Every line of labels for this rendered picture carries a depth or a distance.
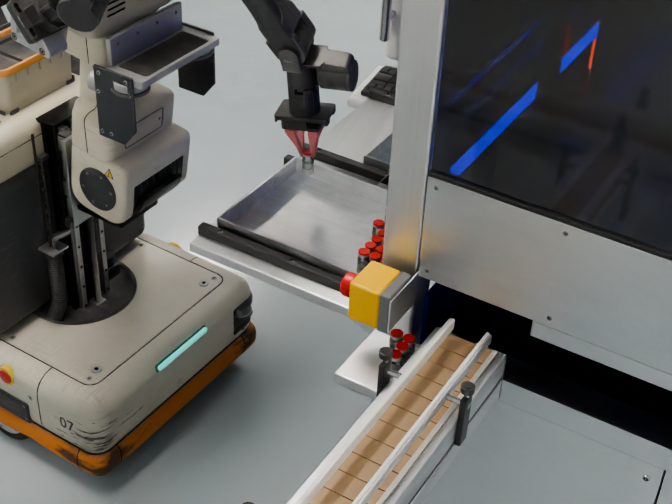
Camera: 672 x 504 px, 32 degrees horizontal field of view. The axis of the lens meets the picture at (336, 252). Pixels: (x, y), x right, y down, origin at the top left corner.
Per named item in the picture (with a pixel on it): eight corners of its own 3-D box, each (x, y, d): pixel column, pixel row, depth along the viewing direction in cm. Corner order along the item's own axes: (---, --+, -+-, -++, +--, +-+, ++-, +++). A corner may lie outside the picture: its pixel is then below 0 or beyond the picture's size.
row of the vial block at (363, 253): (414, 228, 215) (416, 208, 213) (364, 277, 203) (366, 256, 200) (403, 224, 216) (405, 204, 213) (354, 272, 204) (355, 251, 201)
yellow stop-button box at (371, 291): (408, 310, 184) (412, 274, 180) (386, 334, 179) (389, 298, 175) (367, 293, 187) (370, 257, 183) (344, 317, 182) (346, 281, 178)
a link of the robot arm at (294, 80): (291, 44, 209) (280, 58, 204) (327, 48, 207) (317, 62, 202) (294, 78, 213) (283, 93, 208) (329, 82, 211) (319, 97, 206)
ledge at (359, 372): (447, 368, 188) (448, 359, 187) (410, 415, 179) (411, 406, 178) (373, 336, 193) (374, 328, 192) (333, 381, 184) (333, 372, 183)
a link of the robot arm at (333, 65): (291, 13, 203) (276, 48, 199) (353, 19, 200) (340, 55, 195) (303, 61, 213) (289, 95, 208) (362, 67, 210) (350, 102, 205)
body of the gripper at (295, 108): (327, 129, 210) (325, 93, 205) (273, 124, 212) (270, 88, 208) (336, 112, 215) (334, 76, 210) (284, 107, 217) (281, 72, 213)
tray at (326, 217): (447, 227, 216) (449, 212, 214) (377, 299, 198) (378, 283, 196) (295, 170, 230) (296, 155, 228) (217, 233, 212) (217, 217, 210)
